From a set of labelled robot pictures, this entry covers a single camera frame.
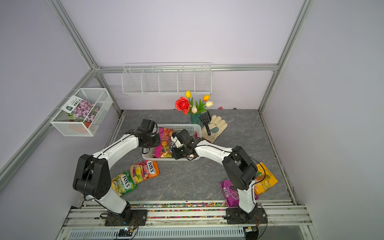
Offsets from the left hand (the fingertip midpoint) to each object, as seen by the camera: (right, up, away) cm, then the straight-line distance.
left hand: (158, 142), depth 91 cm
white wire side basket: (-40, +11, -17) cm, 44 cm away
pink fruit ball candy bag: (+5, -4, -2) cm, 7 cm away
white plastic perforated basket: (-2, -4, -12) cm, 13 cm away
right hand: (+10, -6, -3) cm, 12 cm away
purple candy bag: (+42, -24, -15) cm, 50 cm away
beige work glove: (+39, +10, +18) cm, 44 cm away
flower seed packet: (-33, +18, -17) cm, 41 cm away
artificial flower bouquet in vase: (+19, +20, -18) cm, 33 cm away
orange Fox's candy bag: (-7, -16, -4) cm, 18 cm away
